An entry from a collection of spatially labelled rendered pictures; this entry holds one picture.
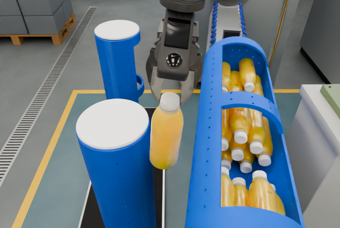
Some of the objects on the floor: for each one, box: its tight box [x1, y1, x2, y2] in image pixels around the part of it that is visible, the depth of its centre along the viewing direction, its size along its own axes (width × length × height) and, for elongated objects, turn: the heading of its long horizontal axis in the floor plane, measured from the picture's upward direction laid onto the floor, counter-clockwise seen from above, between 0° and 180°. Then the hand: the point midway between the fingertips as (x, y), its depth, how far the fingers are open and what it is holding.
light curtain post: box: [268, 0, 308, 88], centre depth 181 cm, size 6×6×170 cm
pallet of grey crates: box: [0, 0, 76, 45], centre depth 367 cm, size 120×80×119 cm
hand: (170, 100), depth 54 cm, fingers closed on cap, 4 cm apart
